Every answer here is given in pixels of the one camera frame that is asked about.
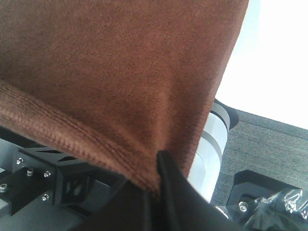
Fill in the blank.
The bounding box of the silver robot torso column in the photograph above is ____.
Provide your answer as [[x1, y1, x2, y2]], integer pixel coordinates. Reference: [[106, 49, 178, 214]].
[[188, 99, 239, 202]]

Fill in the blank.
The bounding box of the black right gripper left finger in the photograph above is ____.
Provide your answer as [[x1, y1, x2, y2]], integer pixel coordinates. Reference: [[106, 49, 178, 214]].
[[72, 181, 154, 231]]

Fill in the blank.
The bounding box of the grey robot base platform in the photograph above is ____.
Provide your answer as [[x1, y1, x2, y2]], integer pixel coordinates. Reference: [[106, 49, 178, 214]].
[[210, 170, 308, 231]]

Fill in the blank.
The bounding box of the brown towel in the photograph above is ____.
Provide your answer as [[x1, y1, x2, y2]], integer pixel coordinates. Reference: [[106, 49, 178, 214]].
[[0, 0, 248, 195]]

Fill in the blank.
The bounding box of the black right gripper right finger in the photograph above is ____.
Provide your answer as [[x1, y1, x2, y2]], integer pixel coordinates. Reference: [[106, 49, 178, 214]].
[[157, 151, 243, 231]]

